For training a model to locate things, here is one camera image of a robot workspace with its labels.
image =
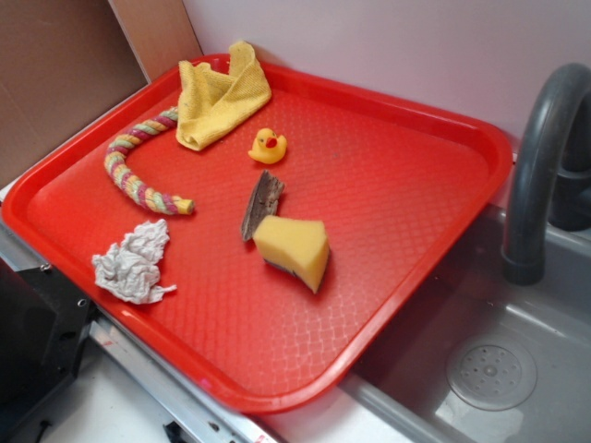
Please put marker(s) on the round grey sink drain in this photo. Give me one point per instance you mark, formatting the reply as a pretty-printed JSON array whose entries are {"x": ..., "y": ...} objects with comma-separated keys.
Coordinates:
[{"x": 491, "y": 373}]

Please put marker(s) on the yellow folded cloth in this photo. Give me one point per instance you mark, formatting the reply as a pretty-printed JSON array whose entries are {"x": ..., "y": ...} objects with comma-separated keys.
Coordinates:
[{"x": 212, "y": 104}]

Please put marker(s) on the brown wood bark piece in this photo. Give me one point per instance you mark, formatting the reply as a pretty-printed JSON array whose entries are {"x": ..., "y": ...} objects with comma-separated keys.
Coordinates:
[{"x": 263, "y": 201}]

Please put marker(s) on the grey plastic sink basin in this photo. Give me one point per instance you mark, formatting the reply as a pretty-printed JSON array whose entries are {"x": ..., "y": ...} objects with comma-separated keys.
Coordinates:
[{"x": 402, "y": 375}]

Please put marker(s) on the crumpled white paper towel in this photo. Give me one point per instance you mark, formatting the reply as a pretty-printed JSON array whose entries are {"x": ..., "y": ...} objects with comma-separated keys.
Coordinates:
[{"x": 129, "y": 270}]

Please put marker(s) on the brown cardboard panel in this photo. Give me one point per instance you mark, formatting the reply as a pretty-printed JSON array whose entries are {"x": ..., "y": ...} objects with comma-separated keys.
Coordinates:
[{"x": 65, "y": 63}]

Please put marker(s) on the small yellow rubber duck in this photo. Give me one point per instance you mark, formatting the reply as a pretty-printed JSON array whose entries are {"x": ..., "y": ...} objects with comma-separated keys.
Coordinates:
[{"x": 268, "y": 147}]

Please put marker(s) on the red plastic tray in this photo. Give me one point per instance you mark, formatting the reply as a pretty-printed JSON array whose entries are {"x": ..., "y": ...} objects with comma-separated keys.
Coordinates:
[{"x": 395, "y": 183}]

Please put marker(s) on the yellow sponge with dark base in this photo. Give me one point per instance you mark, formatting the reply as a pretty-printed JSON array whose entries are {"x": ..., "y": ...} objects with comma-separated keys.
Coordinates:
[{"x": 299, "y": 247}]

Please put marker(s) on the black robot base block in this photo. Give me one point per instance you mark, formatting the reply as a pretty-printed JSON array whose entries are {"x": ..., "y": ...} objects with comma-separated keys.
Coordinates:
[{"x": 45, "y": 321}]

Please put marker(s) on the grey curved faucet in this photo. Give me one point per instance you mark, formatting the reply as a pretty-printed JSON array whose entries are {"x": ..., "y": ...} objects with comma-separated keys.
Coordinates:
[{"x": 551, "y": 180}]

